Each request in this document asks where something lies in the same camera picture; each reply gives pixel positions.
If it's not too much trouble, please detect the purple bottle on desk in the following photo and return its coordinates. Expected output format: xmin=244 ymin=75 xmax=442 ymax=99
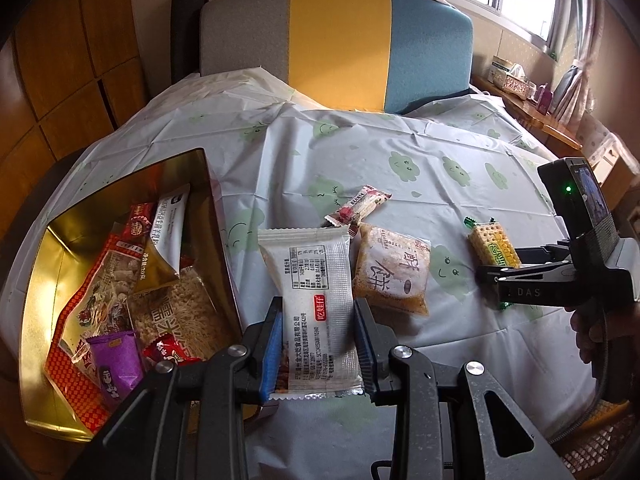
xmin=536 ymin=84 xmax=553 ymax=115

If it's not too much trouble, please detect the clear rice cracker pack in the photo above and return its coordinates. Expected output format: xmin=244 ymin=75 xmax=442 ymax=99
xmin=128 ymin=266 xmax=234 ymax=361

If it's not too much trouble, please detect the gold red gift box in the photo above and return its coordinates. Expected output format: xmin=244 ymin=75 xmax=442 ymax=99
xmin=18 ymin=148 xmax=241 ymax=442

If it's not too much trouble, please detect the wooden side desk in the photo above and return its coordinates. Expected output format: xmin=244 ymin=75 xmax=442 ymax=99
xmin=471 ymin=75 xmax=582 ymax=157

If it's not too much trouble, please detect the black camera box green light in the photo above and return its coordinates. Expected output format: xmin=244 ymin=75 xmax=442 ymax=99
xmin=537 ymin=157 xmax=620 ymax=269

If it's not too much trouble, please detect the white green patterned tablecloth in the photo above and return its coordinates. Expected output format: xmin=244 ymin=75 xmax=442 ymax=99
xmin=0 ymin=66 xmax=601 ymax=480

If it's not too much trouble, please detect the pink floral snack bar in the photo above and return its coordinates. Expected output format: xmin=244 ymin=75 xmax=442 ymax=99
xmin=324 ymin=185 xmax=392 ymax=237

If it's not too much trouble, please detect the white cabinet by curtain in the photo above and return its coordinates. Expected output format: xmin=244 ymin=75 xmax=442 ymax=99
xmin=577 ymin=113 xmax=639 ymax=210

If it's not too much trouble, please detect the orange white cake packet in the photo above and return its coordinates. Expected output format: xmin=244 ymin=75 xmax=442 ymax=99
xmin=352 ymin=223 xmax=431 ymax=316

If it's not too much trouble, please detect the large orange red snack bag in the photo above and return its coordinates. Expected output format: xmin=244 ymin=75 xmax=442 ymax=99
xmin=44 ymin=234 xmax=143 ymax=434

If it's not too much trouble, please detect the grey yellow blue chair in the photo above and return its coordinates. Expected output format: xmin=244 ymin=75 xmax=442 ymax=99
xmin=200 ymin=0 xmax=473 ymax=114

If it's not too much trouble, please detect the tissue box on desk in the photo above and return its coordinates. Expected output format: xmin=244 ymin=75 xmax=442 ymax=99
xmin=489 ymin=56 xmax=536 ymax=100

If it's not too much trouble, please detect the beige curtain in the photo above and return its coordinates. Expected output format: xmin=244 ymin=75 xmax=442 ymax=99
xmin=547 ymin=0 xmax=604 ymax=130

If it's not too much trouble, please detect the woven rattan chair seat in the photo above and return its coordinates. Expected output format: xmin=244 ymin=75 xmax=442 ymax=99
xmin=554 ymin=401 xmax=639 ymax=479

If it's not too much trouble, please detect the white gold snack bar packet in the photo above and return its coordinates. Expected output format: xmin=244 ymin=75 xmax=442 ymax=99
xmin=134 ymin=184 xmax=190 ymax=294

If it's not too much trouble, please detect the small red snack packet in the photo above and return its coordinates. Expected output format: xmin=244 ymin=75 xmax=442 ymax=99
xmin=142 ymin=333 xmax=201 ymax=366

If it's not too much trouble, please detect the white sachet snack packet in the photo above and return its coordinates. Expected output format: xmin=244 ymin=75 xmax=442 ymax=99
xmin=258 ymin=226 xmax=363 ymax=400

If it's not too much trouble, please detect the right hand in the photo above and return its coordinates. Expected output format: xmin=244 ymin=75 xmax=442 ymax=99
xmin=570 ymin=302 xmax=640 ymax=365

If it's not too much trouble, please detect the yellow green cracker pack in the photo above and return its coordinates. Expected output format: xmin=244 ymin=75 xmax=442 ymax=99
xmin=463 ymin=217 xmax=522 ymax=269

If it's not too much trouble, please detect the purple snack packet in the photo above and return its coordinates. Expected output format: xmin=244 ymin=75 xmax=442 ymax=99
xmin=87 ymin=330 xmax=144 ymax=408

